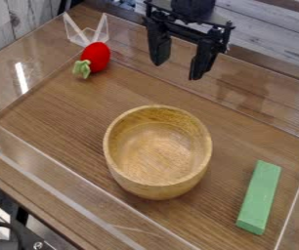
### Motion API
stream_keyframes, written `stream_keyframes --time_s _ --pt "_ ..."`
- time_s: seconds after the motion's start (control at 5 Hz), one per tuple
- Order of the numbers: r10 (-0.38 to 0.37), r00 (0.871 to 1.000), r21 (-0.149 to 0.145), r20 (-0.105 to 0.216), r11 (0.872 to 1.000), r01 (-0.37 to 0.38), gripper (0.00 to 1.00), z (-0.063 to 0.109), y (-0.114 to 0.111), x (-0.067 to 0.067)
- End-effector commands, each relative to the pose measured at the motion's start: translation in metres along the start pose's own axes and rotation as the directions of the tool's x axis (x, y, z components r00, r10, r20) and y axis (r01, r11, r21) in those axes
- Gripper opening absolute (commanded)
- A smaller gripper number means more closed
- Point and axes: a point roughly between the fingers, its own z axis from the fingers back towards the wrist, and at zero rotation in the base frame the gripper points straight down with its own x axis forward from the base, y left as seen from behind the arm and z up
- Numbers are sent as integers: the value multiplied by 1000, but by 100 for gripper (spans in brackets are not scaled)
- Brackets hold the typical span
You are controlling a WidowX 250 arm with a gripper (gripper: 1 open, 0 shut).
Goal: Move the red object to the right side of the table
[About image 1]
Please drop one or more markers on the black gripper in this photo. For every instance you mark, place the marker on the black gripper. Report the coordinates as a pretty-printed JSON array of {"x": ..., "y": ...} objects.
[{"x": 181, "y": 13}]

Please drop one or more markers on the red plush strawberry toy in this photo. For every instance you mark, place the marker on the red plush strawberry toy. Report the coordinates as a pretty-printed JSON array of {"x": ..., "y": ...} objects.
[{"x": 93, "y": 61}]

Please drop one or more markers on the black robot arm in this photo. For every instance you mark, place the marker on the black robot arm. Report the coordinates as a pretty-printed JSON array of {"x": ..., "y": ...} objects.
[{"x": 203, "y": 29}]

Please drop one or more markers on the wooden bowl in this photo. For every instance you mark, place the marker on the wooden bowl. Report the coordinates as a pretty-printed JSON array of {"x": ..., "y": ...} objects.
[{"x": 157, "y": 149}]

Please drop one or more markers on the green rectangular block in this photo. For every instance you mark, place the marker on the green rectangular block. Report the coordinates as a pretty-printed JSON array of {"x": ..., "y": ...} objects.
[{"x": 253, "y": 215}]

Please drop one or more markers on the clear acrylic corner bracket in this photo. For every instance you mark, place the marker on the clear acrylic corner bracket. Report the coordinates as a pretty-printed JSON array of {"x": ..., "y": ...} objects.
[{"x": 85, "y": 36}]

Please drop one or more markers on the clear acrylic tray wall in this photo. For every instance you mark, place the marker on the clear acrylic tray wall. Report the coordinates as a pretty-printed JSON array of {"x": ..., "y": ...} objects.
[{"x": 81, "y": 211}]

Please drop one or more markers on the black table leg bracket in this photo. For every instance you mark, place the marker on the black table leg bracket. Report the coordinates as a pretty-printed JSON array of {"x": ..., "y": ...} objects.
[{"x": 32, "y": 241}]

